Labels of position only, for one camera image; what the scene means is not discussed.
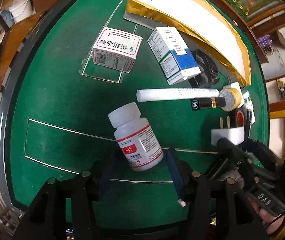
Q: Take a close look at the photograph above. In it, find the white bottle green label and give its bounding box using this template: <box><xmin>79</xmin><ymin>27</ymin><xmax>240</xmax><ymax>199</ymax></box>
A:
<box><xmin>242</xmin><ymin>90</ymin><xmax>255</xmax><ymax>124</ymax></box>

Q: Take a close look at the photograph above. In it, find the black electrical tape roll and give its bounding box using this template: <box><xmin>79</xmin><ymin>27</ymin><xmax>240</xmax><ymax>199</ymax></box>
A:
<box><xmin>234</xmin><ymin>107</ymin><xmax>247</xmax><ymax>127</ymax></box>

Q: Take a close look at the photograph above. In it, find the yellow masking tape roll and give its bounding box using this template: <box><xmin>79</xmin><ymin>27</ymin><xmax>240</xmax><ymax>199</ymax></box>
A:
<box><xmin>219</xmin><ymin>88</ymin><xmax>242</xmax><ymax>112</ymax></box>

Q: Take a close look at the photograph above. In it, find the white pill bottle red label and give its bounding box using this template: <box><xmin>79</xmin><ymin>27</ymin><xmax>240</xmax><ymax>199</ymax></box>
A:
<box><xmin>108</xmin><ymin>102</ymin><xmax>164</xmax><ymax>172</ymax></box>

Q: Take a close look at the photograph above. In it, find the wooden chair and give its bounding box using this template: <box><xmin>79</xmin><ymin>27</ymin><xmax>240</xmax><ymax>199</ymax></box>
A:
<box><xmin>0</xmin><ymin>11</ymin><xmax>46</xmax><ymax>91</ymax></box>

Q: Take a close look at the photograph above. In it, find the person's right hand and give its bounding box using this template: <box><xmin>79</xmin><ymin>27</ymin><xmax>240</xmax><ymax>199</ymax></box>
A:
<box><xmin>247</xmin><ymin>197</ymin><xmax>285</xmax><ymax>238</ymax></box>

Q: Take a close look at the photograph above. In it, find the black gold lipstick case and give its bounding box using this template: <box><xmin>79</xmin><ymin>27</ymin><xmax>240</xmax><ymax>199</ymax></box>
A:
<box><xmin>190</xmin><ymin>97</ymin><xmax>226</xmax><ymax>111</ymax></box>

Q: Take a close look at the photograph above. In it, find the pink white medicine box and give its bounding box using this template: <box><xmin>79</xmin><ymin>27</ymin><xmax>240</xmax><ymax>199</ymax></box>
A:
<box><xmin>92</xmin><ymin>27</ymin><xmax>143</xmax><ymax>73</ymax></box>

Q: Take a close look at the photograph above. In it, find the white square charger block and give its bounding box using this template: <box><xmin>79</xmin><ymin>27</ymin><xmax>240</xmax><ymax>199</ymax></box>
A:
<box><xmin>228</xmin><ymin>82</ymin><xmax>242</xmax><ymax>93</ymax></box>

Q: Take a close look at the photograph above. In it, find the white power adapter plug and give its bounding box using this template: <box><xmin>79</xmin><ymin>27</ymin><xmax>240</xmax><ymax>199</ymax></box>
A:
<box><xmin>211</xmin><ymin>116</ymin><xmax>244</xmax><ymax>146</ymax></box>

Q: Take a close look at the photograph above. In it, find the black plastic fan-shaped part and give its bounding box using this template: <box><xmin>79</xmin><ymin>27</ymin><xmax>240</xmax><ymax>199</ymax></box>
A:
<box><xmin>189</xmin><ymin>49</ymin><xmax>220</xmax><ymax>88</ymax></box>

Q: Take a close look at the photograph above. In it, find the gold-lined white tray box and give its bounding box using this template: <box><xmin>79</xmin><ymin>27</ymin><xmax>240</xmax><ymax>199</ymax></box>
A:
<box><xmin>126</xmin><ymin>0</ymin><xmax>251</xmax><ymax>86</ymax></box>

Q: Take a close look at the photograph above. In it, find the blue white medicine box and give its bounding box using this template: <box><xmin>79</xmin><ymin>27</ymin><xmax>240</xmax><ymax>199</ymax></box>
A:
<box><xmin>147</xmin><ymin>27</ymin><xmax>201</xmax><ymax>86</ymax></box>

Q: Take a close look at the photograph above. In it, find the white long tube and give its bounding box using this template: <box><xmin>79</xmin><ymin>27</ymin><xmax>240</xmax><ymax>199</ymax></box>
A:
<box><xmin>136</xmin><ymin>88</ymin><xmax>219</xmax><ymax>102</ymax></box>

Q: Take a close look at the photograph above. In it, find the white plastic bucket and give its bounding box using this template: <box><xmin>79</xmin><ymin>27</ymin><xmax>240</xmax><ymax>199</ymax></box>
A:
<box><xmin>9</xmin><ymin>0</ymin><xmax>33</xmax><ymax>23</ymax></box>

